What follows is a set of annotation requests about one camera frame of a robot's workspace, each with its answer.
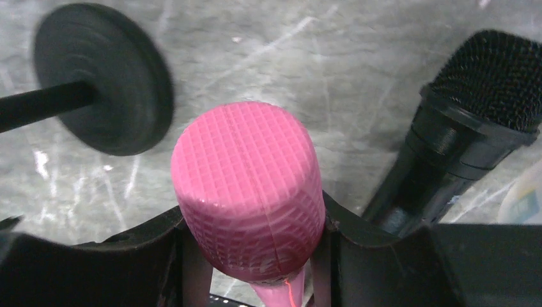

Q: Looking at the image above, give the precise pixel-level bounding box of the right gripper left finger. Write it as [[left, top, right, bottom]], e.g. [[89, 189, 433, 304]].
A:
[[1, 207, 212, 306]]

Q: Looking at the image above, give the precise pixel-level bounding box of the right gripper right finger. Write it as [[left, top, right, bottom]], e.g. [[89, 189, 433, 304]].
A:
[[311, 195, 541, 306]]

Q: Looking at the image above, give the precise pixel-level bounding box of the pink microphone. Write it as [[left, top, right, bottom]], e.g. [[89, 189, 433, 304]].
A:
[[171, 101, 325, 306]]

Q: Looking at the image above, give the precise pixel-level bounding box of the black round-base clip stand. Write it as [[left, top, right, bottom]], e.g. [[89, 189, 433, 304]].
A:
[[1, 3, 175, 156]]

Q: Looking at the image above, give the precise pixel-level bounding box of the black microphone orange end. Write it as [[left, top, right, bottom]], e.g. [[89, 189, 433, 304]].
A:
[[362, 29, 541, 237]]

